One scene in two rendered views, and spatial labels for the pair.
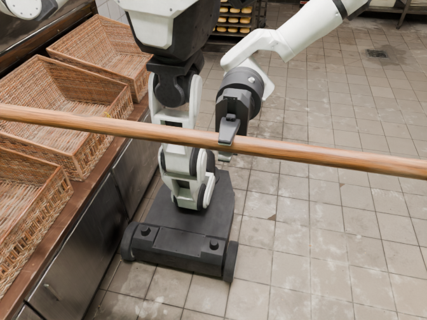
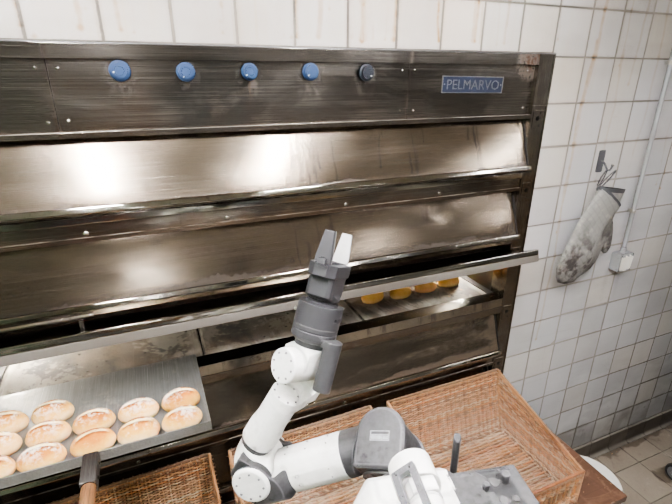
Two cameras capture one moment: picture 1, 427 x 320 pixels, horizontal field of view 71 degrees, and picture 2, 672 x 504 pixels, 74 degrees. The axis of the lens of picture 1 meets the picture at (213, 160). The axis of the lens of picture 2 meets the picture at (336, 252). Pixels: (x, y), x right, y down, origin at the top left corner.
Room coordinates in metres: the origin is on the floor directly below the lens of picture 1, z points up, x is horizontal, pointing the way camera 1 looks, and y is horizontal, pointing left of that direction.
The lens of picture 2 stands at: (0.57, -0.16, 2.03)
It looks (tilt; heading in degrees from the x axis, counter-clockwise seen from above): 22 degrees down; 55
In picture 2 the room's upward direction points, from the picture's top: straight up
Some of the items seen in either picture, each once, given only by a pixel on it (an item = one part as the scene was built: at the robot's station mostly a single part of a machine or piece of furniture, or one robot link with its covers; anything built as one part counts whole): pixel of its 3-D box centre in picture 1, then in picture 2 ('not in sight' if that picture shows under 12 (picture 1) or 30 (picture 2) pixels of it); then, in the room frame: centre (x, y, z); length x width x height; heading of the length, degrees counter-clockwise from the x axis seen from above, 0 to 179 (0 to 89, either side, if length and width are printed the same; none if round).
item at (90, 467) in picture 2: not in sight; (90, 472); (0.54, 0.78, 1.20); 0.09 x 0.04 x 0.03; 78
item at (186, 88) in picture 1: (175, 84); not in sight; (0.95, 0.13, 0.97); 0.14 x 0.13 x 0.12; 77
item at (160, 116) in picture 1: (179, 128); not in sight; (0.94, 0.13, 0.78); 0.18 x 0.15 x 0.47; 77
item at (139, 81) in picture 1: (115, 54); (478, 449); (1.74, 0.59, 0.72); 0.56 x 0.49 x 0.28; 168
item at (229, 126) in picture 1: (227, 129); not in sight; (0.38, -0.02, 1.22); 0.06 x 0.03 x 0.02; 168
